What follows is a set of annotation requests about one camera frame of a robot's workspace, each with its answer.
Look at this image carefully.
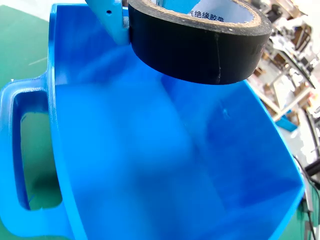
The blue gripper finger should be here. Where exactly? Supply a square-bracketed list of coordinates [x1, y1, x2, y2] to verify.
[84, 0, 131, 47]
[159, 0, 201, 13]

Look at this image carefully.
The black electrical tape roll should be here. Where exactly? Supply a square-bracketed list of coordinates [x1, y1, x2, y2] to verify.
[127, 0, 273, 86]

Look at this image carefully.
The small blue background bin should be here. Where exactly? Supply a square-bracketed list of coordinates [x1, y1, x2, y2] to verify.
[274, 116, 299, 133]

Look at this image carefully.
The white background table frame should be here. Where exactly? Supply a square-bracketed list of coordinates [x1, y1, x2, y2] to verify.
[249, 49, 318, 122]

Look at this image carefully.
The blue plastic box with handle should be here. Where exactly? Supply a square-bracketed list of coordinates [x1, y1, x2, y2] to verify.
[0, 2, 306, 240]

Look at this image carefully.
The black cable with ferrite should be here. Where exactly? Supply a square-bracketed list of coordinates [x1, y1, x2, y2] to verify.
[292, 154, 320, 240]

